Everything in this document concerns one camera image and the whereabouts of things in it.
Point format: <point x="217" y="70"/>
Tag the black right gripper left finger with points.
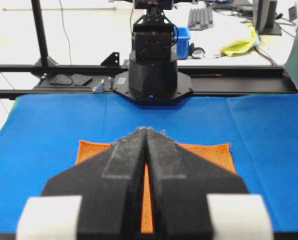
<point x="110" y="184"/>

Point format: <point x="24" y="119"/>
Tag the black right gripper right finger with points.
<point x="179" y="182"/>

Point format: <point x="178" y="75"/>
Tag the orange towel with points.
<point x="217" y="154"/>

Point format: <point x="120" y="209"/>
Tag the blue table cloth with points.
<point x="40" y="138"/>

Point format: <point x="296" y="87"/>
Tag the black flat mounting plate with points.
<point x="61" y="79"/>

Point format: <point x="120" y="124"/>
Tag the black tape roll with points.
<point x="196" y="52"/>

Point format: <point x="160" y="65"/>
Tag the yellow-green cloth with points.
<point x="238" y="39"/>

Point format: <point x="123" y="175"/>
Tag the blue plastic bin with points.
<point x="183" y="36"/>

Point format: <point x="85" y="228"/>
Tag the black keyboard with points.
<point x="200" y="19"/>

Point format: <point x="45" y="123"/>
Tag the black monitor stand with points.
<point x="264" y="15"/>

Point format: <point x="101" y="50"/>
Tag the silver corner bracket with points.
<point x="99" y="88"/>

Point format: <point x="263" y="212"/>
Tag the black aluminium frame rail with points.
<point x="224" y="81"/>

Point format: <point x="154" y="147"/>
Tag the black vertical frame post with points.
<point x="45" y="59"/>

